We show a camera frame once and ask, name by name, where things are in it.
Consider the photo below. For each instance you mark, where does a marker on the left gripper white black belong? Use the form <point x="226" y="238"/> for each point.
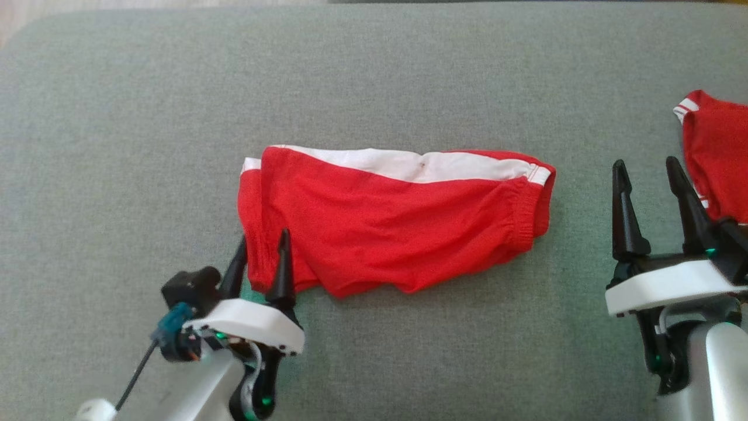
<point x="251" y="324"/>

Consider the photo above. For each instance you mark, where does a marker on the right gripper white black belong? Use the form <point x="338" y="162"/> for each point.
<point x="672" y="286"/>

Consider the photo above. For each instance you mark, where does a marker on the red jersey with white trim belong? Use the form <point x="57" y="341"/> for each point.
<point x="719" y="158"/>

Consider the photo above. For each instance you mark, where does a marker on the red Bulls 23 shorts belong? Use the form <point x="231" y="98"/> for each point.
<point x="397" y="222"/>

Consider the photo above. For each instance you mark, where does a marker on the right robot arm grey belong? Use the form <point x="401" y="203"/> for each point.
<point x="701" y="368"/>

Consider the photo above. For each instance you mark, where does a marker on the grey sofa seat cushion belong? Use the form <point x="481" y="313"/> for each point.
<point x="374" y="76"/>

